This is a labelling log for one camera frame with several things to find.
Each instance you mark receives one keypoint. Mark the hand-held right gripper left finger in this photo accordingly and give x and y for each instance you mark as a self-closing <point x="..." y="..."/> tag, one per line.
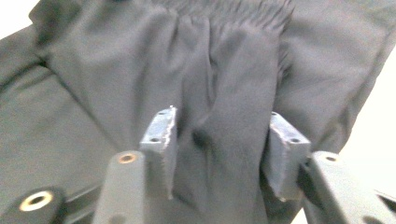
<point x="155" y="146"/>

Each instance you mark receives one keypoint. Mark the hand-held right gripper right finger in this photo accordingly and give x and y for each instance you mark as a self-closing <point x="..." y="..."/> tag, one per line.
<point x="286" y="155"/>

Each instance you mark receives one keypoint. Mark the black pants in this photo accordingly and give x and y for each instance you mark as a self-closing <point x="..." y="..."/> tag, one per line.
<point x="218" y="77"/>

